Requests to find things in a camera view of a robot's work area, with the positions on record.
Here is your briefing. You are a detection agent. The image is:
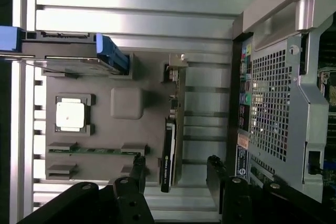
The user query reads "silver CPU chip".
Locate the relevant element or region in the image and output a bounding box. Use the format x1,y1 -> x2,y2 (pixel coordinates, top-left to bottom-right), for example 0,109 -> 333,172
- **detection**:
56,98 -> 86,132

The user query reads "grey parts rack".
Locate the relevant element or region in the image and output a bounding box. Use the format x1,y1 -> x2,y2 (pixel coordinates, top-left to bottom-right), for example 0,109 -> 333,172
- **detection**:
41,50 -> 187,182

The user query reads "green RAM stick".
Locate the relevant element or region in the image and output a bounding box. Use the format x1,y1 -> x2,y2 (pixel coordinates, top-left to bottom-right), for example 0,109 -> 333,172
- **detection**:
48,147 -> 142,155

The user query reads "open grey PC case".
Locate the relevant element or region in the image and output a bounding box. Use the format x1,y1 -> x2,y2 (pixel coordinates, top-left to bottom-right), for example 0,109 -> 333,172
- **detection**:
230,0 -> 336,206

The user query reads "hard disk in blue carrier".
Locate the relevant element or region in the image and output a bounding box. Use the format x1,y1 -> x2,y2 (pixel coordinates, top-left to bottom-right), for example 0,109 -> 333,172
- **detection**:
0,26 -> 131,76

